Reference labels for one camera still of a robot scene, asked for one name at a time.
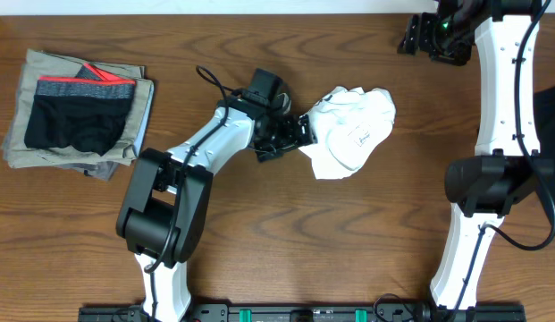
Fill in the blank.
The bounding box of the white t-shirt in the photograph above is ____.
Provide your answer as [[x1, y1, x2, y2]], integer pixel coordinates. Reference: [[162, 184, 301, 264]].
[[299, 86, 396, 180]]

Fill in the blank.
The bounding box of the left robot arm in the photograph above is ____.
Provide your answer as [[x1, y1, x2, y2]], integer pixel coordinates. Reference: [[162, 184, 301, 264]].
[[115, 66, 316, 321]]

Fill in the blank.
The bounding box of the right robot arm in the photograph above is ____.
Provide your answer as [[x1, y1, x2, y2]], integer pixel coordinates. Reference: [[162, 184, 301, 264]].
[[398, 0, 555, 319]]

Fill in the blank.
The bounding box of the black garment at right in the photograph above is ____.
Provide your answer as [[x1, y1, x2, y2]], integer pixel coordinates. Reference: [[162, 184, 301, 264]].
[[532, 85, 555, 251]]

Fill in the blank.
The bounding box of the folded grey garment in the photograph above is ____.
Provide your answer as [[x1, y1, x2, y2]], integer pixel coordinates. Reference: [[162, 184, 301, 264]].
[[58, 161, 120, 182]]

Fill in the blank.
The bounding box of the navy boxer shorts red waistband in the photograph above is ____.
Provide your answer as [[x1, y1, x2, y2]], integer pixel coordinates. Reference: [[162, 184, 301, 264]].
[[24, 64, 136, 156]]

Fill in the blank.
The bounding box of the folded khaki garment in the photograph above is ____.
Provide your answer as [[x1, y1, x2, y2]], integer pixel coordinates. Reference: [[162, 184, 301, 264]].
[[4, 49, 154, 168]]

